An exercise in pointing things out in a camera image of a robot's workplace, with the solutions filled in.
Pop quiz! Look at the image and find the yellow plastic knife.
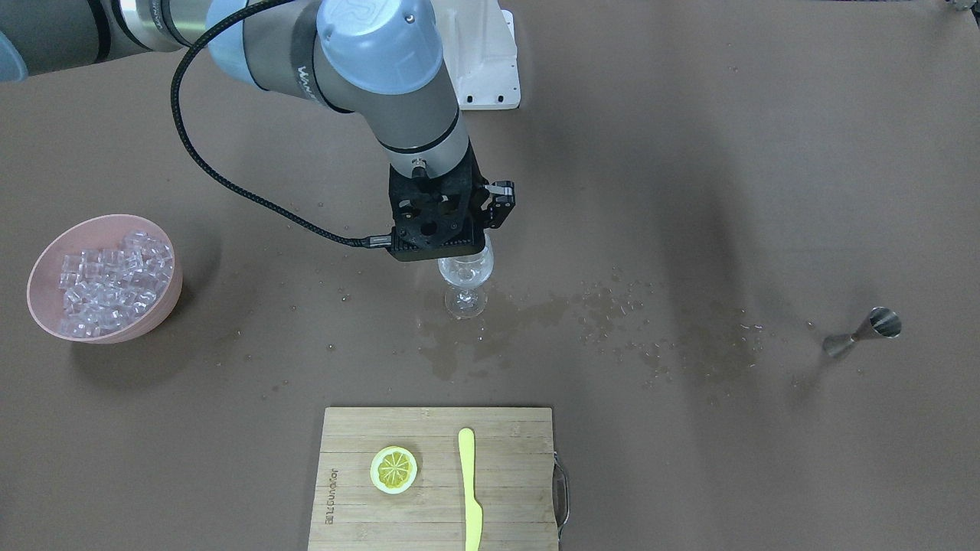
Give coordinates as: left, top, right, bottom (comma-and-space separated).
458, 428, 484, 550

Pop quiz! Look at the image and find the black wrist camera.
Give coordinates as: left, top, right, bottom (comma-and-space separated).
386, 219, 488, 262

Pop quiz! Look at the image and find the pink bowl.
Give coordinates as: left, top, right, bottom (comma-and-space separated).
25, 215, 182, 344

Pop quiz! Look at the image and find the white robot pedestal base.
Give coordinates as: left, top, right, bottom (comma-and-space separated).
432, 1, 521, 111

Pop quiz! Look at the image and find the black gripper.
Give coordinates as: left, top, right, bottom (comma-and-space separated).
388, 146, 517, 234

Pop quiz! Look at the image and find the clear ice cubes pile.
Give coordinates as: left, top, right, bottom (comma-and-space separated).
55, 230, 181, 341

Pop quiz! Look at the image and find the bamboo cutting board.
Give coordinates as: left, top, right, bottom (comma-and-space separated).
307, 406, 567, 550

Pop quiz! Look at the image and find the yellow lemon slice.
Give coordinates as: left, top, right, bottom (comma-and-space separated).
370, 446, 419, 495

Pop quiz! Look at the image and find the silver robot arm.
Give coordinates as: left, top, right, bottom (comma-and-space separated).
1, 1, 518, 250

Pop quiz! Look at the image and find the clear wine glass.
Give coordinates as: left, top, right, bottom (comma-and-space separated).
436, 233, 495, 320

